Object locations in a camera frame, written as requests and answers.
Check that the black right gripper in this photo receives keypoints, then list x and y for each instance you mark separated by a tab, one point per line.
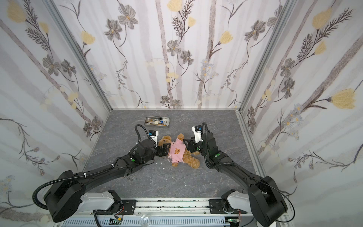
192	145

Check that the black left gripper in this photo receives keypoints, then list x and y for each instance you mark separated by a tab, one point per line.
164	150

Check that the brown teddy bear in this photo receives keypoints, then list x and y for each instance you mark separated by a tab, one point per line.
188	158

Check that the pink teddy hoodie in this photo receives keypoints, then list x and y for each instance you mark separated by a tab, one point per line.
176	151

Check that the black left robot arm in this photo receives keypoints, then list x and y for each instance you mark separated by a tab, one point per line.
63	197

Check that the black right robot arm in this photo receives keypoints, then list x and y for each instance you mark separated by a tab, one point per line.
266	201

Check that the metal instrument tray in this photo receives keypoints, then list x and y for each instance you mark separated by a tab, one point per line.
157	121

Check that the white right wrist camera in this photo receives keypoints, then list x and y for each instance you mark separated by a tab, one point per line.
197	130

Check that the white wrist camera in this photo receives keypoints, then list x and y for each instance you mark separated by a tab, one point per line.
153	134
197	130

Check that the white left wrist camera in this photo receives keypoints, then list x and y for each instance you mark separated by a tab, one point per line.
153	134

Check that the white perforated cable duct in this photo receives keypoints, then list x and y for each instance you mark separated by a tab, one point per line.
164	222

